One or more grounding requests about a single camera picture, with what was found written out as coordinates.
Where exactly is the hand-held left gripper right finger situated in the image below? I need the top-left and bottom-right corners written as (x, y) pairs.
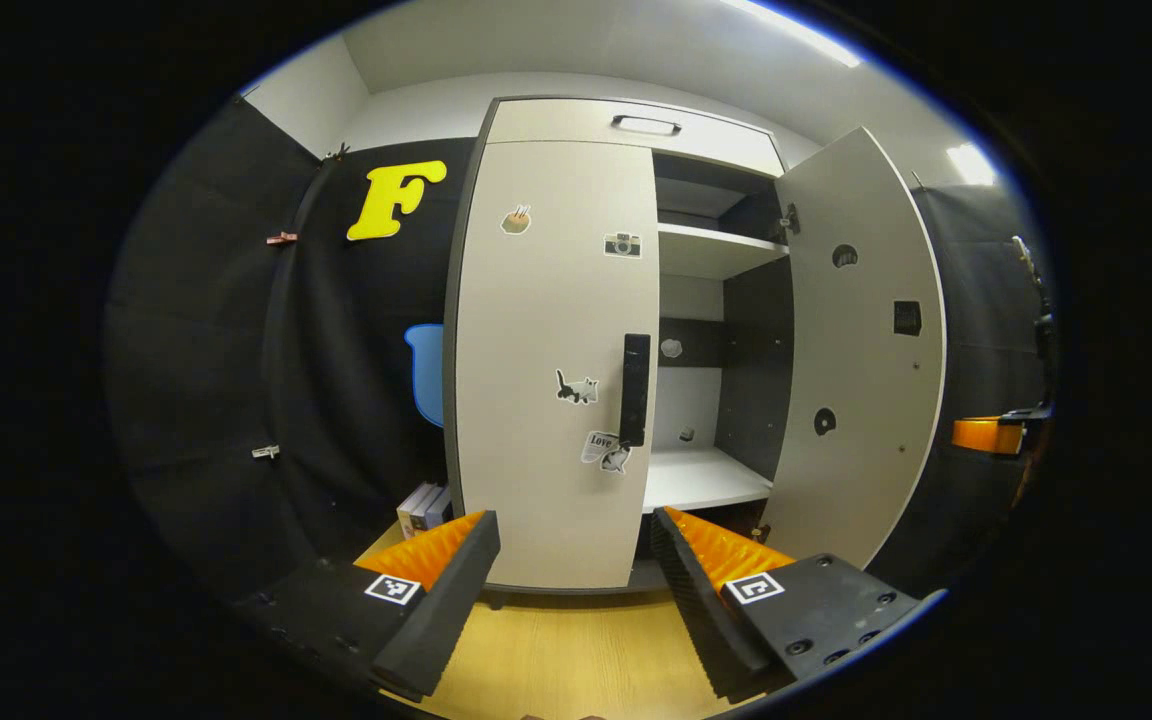
top-left (650, 506), bottom-right (925, 704)

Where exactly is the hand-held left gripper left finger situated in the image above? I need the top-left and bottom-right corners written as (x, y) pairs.
top-left (236, 510), bottom-right (502, 703)

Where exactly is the beige cabinet door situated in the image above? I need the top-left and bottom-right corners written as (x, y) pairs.
top-left (446, 140), bottom-right (660, 591)
top-left (758, 127), bottom-right (947, 571)

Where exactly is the black door handle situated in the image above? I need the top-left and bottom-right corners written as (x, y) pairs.
top-left (620, 334), bottom-right (652, 448)

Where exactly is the grey double-door shoe cabinet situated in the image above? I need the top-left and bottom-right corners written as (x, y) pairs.
top-left (441, 95), bottom-right (947, 611)

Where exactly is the white deep cabinet shelf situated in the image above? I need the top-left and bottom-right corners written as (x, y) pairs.
top-left (643, 447), bottom-right (773, 514)

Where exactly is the white narrow cabinet shelf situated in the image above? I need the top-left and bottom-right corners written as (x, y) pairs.
top-left (658, 222), bottom-right (789, 281)

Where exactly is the beige cabinet flap panel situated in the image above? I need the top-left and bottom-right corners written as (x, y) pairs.
top-left (484, 98), bottom-right (787, 179)

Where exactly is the short ceiling light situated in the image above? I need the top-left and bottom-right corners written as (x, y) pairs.
top-left (946, 143), bottom-right (997, 187)

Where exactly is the black backdrop cloth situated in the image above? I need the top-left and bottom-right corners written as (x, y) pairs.
top-left (106, 95), bottom-right (1057, 601)

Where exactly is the long ceiling light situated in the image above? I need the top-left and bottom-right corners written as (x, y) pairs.
top-left (726, 0), bottom-right (867, 69)

